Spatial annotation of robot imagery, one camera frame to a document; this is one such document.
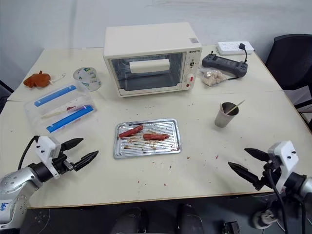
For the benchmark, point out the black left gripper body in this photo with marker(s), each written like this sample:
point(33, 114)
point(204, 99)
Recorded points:
point(61, 163)

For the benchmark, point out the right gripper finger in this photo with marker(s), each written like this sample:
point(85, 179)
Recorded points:
point(258, 154)
point(246, 173)

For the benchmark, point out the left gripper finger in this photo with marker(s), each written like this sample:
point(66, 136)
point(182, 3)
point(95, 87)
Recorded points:
point(72, 143)
point(85, 161)

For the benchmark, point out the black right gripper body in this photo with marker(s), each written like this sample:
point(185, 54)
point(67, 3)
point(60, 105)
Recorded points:
point(271, 174)

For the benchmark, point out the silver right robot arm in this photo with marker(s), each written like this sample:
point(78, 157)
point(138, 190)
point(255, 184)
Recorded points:
point(298, 185)

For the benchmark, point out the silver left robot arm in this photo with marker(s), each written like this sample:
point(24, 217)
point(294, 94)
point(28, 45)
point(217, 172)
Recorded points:
point(17, 185)

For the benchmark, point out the wooden stick with red tip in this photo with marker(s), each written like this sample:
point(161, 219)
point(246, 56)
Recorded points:
point(54, 113)

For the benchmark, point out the grey chair caster wheel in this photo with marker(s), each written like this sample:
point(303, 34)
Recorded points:
point(264, 218)

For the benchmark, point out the metal cup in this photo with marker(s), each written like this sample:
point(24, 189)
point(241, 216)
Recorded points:
point(223, 119)

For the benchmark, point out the clear container with blue clips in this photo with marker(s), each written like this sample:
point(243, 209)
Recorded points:
point(58, 95)

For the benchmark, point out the red sausage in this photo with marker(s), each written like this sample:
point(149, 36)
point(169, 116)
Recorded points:
point(130, 131)
point(156, 136)

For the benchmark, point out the small black box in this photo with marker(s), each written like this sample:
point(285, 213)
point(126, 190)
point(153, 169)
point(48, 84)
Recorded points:
point(230, 228)

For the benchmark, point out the metal baking tray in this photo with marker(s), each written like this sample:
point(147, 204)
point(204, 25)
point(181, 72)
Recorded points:
point(148, 150)

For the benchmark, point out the clear printed plastic cups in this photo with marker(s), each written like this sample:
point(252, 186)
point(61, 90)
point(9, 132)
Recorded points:
point(86, 78)

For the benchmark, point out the clear bag of food pieces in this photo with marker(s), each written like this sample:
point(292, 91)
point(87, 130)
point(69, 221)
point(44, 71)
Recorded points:
point(213, 76)

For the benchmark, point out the dark grey handheld controller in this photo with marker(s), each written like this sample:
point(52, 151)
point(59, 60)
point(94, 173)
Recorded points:
point(224, 63)

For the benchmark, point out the black office chair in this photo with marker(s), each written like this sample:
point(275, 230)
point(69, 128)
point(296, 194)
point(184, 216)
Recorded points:
point(292, 61)

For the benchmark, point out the white power strip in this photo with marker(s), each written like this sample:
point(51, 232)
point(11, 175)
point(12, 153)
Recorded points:
point(229, 47)

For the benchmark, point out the white toaster oven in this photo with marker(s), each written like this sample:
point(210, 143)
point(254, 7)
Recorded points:
point(146, 36)

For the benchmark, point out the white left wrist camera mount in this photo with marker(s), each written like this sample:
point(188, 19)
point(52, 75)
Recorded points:
point(46, 148)

